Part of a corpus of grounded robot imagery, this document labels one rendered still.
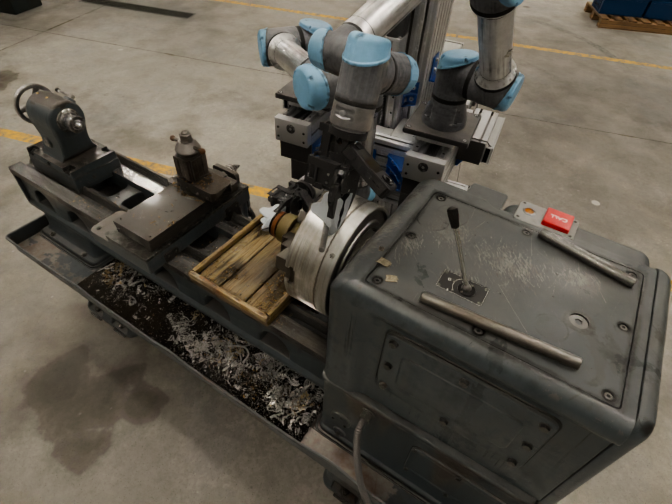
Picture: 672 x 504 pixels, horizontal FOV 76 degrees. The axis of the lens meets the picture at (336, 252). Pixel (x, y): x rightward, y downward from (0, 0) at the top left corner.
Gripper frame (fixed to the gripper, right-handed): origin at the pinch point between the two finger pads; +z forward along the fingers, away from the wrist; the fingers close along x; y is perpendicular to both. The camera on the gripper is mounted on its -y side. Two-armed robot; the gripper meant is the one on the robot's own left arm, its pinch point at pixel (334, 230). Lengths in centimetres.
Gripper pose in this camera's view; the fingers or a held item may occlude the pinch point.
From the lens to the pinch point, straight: 86.3
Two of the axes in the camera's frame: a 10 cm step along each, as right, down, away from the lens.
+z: -2.2, 8.6, 4.7
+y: -8.4, -4.1, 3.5
